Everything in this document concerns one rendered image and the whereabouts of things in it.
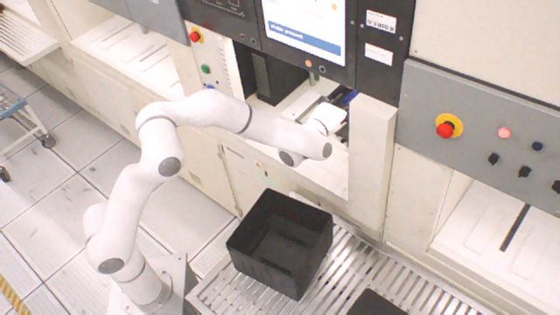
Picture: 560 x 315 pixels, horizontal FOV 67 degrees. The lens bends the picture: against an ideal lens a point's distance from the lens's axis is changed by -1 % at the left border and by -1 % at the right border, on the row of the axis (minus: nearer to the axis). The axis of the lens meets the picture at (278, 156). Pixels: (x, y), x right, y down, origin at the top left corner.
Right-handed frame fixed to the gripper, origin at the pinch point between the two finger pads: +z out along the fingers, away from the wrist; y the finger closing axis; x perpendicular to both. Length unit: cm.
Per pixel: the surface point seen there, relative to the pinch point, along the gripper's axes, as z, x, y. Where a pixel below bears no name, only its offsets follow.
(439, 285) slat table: -19, -43, 52
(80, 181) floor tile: -56, -119, -183
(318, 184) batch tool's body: -14.3, -32.1, -1.9
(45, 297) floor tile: -117, -119, -123
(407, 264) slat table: -19, -43, 40
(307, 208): -28.0, -28.2, 3.4
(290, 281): -53, -28, 16
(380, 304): -41, -33, 41
